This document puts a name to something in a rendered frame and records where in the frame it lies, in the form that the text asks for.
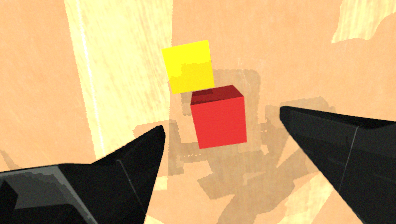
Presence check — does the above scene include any red block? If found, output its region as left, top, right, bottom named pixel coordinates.
left=190, top=85, right=247, bottom=149

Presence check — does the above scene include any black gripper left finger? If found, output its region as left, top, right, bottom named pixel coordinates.
left=0, top=125, right=166, bottom=224

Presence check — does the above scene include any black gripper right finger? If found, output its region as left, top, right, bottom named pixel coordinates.
left=280, top=106, right=396, bottom=224

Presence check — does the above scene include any yellow block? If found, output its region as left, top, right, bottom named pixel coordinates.
left=161, top=40, right=215, bottom=94

